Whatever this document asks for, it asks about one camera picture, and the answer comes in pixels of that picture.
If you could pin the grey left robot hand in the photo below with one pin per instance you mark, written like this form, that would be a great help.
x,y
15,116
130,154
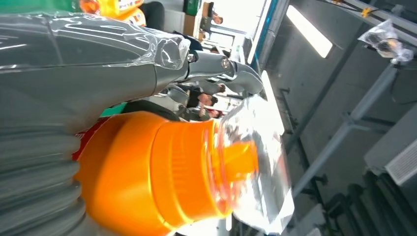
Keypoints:
x,y
81,71

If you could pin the orange bottle with clear cap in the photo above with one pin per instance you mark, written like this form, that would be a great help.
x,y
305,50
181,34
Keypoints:
x,y
114,6
146,176
137,19

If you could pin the cardboard box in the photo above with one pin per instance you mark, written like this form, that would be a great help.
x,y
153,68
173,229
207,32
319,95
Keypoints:
x,y
189,25

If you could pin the person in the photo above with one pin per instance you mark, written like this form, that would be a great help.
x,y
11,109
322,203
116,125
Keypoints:
x,y
211,114
213,18
202,97

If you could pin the long ceiling light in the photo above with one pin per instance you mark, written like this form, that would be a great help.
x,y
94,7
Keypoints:
x,y
270,97
309,31

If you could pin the metal bar with orange clips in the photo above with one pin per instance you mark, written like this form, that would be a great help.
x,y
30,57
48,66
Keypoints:
x,y
378,16

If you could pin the clear plastic bag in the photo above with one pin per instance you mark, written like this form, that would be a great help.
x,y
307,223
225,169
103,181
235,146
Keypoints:
x,y
384,42

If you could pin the white air vent unit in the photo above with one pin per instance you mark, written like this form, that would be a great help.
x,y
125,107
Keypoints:
x,y
399,153

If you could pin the blue ceiling rail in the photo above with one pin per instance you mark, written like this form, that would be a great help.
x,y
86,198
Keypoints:
x,y
262,32

